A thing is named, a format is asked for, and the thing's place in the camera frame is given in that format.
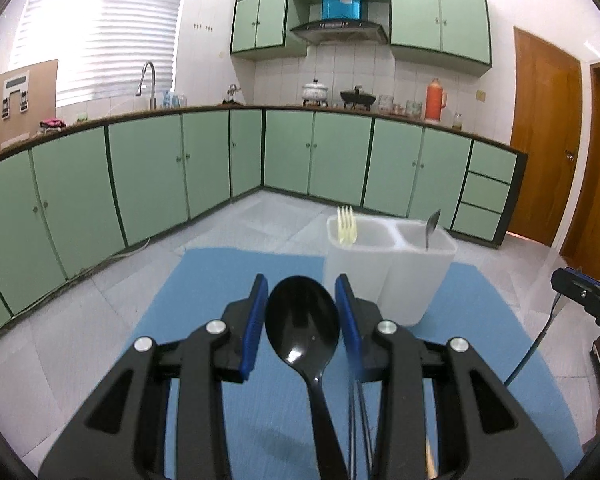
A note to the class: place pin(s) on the pink cloth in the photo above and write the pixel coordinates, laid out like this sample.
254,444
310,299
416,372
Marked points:
52,124

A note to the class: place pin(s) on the small glass jar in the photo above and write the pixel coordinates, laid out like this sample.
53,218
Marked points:
458,121

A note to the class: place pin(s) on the chrome kitchen faucet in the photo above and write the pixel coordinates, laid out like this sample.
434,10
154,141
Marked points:
151,80

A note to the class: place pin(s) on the white two-compartment utensil holder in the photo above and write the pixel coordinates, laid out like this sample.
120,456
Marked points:
410,280

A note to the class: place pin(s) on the white window blinds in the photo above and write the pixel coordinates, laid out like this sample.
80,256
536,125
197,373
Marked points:
105,35

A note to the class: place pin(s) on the black wok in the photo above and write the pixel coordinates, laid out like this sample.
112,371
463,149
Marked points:
357,97

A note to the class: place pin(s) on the steel range hood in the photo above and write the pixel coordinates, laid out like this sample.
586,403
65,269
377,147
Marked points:
337,30

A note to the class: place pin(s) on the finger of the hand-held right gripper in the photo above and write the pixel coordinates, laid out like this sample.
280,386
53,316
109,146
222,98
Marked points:
587,297

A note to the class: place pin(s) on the white cooking pot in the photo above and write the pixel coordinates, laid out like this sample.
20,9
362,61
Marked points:
315,92

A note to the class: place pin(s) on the clear bottles by faucet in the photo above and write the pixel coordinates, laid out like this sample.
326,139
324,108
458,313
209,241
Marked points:
175,100

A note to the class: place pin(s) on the green base cabinet run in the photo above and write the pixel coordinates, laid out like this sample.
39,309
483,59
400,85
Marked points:
145,175

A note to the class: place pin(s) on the blue table mat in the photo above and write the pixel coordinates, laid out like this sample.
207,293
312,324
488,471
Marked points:
205,285

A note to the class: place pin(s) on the green wall cabinets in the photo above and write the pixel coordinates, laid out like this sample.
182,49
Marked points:
415,15

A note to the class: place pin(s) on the pale yellow plastic fork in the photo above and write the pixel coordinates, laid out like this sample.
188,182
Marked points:
347,232

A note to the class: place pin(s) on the steel kettle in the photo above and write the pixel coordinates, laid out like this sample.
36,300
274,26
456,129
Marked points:
232,96

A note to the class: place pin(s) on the orange thermos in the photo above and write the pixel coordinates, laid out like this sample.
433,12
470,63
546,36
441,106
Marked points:
435,102

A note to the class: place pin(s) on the blue box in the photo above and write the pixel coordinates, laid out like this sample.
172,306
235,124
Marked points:
342,5

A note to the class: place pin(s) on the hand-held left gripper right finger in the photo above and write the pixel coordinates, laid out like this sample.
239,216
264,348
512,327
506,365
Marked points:
347,320

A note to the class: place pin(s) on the black plastic spoon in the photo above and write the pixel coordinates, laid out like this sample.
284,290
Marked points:
302,315

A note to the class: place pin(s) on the brown cardboard board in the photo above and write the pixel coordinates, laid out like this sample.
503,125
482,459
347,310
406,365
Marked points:
35,125

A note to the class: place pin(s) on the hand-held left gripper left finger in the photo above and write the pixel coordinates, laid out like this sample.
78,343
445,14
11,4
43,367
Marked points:
252,330

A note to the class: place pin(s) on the green drawer unit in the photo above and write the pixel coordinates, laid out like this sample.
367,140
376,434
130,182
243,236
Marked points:
485,185

